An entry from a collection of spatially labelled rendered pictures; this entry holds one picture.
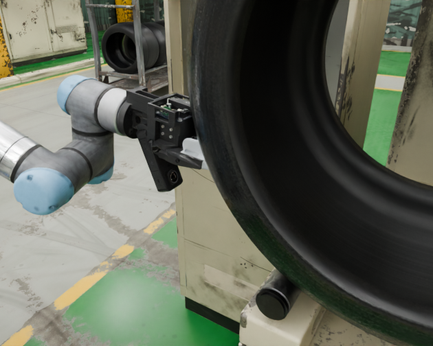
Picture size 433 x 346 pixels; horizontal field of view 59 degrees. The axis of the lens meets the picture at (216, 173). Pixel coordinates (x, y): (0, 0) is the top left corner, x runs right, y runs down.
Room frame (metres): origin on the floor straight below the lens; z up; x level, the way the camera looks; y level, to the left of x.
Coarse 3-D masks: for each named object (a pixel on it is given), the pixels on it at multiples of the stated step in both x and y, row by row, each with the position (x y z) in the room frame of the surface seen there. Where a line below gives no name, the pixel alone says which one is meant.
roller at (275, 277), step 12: (276, 276) 0.39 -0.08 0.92; (264, 288) 0.37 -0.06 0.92; (276, 288) 0.37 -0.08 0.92; (288, 288) 0.37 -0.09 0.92; (264, 300) 0.36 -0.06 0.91; (276, 300) 0.35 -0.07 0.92; (288, 300) 0.36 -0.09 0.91; (264, 312) 0.36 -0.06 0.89; (276, 312) 0.35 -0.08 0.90; (288, 312) 0.36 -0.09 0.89
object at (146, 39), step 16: (96, 32) 4.21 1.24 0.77; (112, 32) 4.19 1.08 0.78; (128, 32) 4.09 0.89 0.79; (144, 32) 4.16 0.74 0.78; (160, 32) 4.49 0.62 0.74; (96, 48) 4.19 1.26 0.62; (112, 48) 4.48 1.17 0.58; (128, 48) 4.60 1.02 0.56; (144, 48) 4.05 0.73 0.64; (160, 48) 4.42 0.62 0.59; (96, 64) 4.19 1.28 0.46; (112, 64) 4.21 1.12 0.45; (128, 64) 4.46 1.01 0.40; (144, 64) 4.07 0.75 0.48; (160, 64) 4.50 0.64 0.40; (128, 80) 4.50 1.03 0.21; (144, 80) 3.97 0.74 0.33; (160, 80) 4.49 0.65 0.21
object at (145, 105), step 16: (128, 96) 0.60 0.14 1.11; (144, 96) 0.58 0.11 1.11; (176, 96) 0.60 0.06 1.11; (128, 112) 0.59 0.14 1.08; (144, 112) 0.58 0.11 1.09; (160, 112) 0.57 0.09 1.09; (176, 112) 0.55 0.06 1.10; (128, 128) 0.60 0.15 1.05; (144, 128) 0.59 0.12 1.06; (160, 128) 0.56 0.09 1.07; (176, 128) 0.54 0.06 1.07; (192, 128) 0.58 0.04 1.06; (160, 144) 0.54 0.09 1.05; (176, 144) 0.54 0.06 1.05
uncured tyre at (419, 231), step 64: (192, 0) 0.44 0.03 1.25; (256, 0) 0.56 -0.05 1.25; (320, 0) 0.62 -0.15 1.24; (192, 64) 0.41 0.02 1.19; (256, 64) 0.59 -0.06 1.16; (320, 64) 0.62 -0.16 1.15; (256, 128) 0.55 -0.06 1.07; (320, 128) 0.60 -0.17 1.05; (256, 192) 0.36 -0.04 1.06; (320, 192) 0.55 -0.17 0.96; (384, 192) 0.54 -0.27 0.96; (320, 256) 0.34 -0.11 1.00; (384, 256) 0.44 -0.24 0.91; (384, 320) 0.28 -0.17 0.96
